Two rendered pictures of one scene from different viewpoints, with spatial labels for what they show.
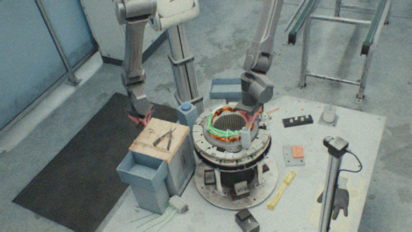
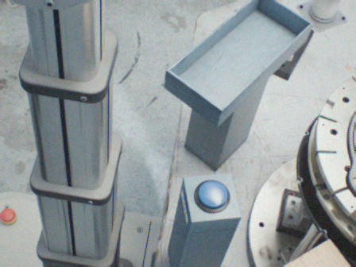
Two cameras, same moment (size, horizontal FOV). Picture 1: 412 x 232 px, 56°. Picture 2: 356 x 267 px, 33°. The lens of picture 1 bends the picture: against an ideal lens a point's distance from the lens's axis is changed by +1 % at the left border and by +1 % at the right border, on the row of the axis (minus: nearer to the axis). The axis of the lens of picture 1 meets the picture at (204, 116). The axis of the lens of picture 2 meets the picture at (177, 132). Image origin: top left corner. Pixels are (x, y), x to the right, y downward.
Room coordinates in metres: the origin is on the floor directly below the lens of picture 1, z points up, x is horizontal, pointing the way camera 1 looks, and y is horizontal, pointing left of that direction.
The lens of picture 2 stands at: (1.30, 0.49, 1.77)
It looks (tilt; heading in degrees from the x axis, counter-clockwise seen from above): 56 degrees down; 289
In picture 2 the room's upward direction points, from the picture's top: 10 degrees clockwise
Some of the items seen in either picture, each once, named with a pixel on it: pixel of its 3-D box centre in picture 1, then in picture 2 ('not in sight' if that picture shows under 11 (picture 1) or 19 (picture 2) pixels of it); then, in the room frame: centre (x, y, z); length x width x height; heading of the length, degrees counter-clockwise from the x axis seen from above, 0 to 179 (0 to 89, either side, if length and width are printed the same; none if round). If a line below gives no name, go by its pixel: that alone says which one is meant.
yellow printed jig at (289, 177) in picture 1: (282, 188); not in sight; (1.00, -0.28, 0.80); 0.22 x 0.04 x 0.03; 140
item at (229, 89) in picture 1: (237, 106); (227, 99); (1.44, -0.17, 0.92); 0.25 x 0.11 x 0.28; 77
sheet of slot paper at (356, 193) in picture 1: (336, 200); not in sight; (0.91, -0.50, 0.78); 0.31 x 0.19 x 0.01; 146
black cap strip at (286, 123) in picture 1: (297, 121); (291, 50); (1.40, -0.47, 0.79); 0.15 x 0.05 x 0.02; 89
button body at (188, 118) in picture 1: (190, 126); (199, 234); (1.37, 0.08, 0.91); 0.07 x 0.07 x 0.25; 36
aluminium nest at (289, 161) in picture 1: (293, 154); not in sight; (1.18, -0.39, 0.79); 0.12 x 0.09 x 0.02; 171
